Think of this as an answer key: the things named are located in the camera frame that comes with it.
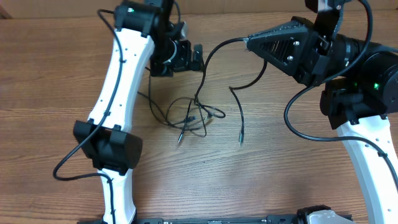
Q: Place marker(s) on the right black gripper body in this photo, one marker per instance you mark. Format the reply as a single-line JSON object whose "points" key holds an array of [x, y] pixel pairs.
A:
{"points": [[331, 54]]}

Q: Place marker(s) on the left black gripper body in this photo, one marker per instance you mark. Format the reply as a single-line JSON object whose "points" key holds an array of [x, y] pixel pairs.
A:
{"points": [[180, 60]]}

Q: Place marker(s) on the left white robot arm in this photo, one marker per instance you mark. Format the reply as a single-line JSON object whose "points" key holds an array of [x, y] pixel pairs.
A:
{"points": [[143, 35]]}

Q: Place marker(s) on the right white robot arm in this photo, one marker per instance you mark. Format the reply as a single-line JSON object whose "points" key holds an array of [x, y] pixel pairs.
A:
{"points": [[360, 80]]}

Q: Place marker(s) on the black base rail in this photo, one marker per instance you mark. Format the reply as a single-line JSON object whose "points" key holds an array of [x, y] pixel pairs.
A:
{"points": [[307, 215]]}

